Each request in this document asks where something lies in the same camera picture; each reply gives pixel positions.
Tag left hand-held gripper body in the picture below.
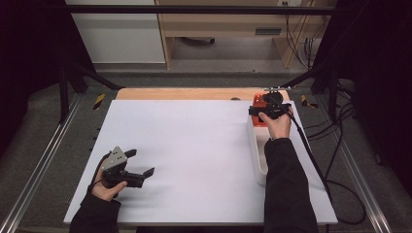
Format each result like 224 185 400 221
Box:
100 146 145 189

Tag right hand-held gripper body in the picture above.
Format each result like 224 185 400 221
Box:
257 91 292 120

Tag orange phone case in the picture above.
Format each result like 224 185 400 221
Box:
252 92 269 128

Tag white plastic bin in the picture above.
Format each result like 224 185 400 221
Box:
246 115 270 187

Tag person's right hand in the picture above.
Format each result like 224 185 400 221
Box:
257 106 294 141

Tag person's left hand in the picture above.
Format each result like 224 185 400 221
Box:
90 159 128 202

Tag black yellow tape marker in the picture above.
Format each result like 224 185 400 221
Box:
92 92 107 111
300 94 319 110

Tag black metal stand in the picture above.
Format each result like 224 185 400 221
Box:
281 62 339 122
57 59 125 124

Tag wooden table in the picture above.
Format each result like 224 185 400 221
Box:
116 86 291 101

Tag grey chair base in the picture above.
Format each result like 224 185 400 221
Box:
179 36 217 47

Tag light wooden desk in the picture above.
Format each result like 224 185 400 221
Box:
154 0 338 70

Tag white power strip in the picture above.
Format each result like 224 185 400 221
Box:
277 0 302 8

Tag black curtain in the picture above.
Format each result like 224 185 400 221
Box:
312 0 412 188
0 0 95 156

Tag white cabinet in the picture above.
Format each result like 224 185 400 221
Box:
64 0 166 65

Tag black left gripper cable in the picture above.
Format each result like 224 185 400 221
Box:
86 151 111 193

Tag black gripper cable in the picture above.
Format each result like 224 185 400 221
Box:
268 96 367 226
86 151 111 193

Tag silver metal bracket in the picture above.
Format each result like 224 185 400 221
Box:
263 85 292 92

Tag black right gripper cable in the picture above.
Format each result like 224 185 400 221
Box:
268 96 367 226

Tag black floor cables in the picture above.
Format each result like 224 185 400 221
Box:
304 82 358 183

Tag hanging black cables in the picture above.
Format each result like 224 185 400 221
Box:
283 3 320 70

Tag aluminium rail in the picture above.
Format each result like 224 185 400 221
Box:
319 96 395 233
0 93 84 233

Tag black frame bar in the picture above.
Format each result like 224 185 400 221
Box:
42 4 338 16

